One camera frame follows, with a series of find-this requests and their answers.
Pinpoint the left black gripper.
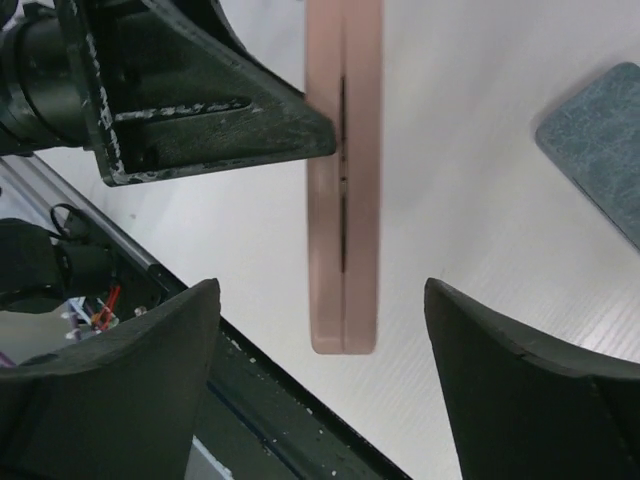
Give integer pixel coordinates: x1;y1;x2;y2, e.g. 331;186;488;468
1;1;91;155

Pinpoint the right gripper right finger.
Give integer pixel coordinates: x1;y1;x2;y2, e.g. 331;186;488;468
424;278;639;479

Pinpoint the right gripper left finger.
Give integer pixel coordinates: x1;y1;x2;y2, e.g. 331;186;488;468
1;279;220;479

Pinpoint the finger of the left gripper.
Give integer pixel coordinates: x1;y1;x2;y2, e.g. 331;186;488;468
55;1;336;187

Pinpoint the pink glasses case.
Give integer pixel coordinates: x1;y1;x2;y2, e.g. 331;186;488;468
305;1;384;355

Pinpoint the blue glasses case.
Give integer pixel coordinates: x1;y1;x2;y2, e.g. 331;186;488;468
535;62;639;247

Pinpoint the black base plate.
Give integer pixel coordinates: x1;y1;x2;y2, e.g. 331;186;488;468
89;199;416;480

